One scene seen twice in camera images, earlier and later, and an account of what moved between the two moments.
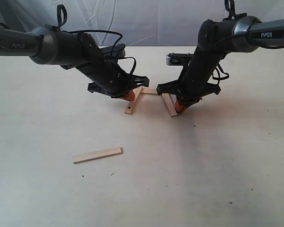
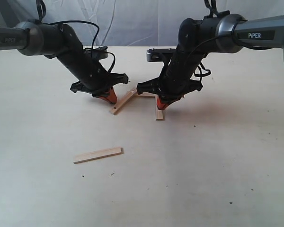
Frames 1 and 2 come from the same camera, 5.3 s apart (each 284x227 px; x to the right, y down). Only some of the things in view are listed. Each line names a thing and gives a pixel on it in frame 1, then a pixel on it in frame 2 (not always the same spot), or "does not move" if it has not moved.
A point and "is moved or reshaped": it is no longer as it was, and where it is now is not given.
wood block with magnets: x=131 y=106 -> x=122 y=100
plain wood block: x=170 y=104 -> x=159 y=113
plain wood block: x=97 y=155 does not move
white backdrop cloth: x=139 y=23 does not move
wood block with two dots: x=149 y=91 is moved or reshaped
